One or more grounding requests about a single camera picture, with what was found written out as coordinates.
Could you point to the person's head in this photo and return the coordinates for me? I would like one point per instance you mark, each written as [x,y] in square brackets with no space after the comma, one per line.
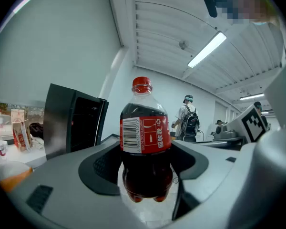
[250,3]

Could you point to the clear bottle red cap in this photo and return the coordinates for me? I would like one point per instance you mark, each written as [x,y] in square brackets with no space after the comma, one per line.
[1,149]

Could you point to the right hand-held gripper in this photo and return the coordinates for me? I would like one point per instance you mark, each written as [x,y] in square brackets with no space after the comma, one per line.
[255,125]

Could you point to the white round table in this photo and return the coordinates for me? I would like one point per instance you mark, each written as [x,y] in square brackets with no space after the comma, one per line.
[7,169]

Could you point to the dark work desk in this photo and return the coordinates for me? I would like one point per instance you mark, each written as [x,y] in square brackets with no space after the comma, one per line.
[219,143]

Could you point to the long ceiling light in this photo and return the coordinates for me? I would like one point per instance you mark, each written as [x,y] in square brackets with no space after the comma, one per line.
[207,49]
[252,96]

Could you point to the orange pillow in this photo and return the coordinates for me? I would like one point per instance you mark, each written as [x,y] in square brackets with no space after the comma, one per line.
[15,181]

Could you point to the black handbag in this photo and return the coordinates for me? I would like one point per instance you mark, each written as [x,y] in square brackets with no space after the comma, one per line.
[37,130]

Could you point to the black refrigerator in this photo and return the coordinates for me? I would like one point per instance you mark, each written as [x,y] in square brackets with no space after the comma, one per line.
[59,118]

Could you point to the cola bottle with red cap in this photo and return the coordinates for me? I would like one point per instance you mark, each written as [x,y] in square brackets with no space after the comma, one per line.
[145,132]

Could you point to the red white snack bag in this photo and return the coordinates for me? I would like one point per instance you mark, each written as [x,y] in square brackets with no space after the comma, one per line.
[20,137]

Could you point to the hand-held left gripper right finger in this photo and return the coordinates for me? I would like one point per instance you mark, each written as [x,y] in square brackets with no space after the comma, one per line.
[212,175]

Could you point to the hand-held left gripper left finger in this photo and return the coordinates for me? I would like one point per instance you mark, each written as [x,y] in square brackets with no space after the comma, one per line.
[69,199]

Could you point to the black head-worn camera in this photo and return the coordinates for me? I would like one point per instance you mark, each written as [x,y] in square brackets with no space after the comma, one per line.
[211,5]

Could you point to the red and white paper bag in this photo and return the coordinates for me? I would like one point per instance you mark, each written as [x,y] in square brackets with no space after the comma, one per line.
[17,115]

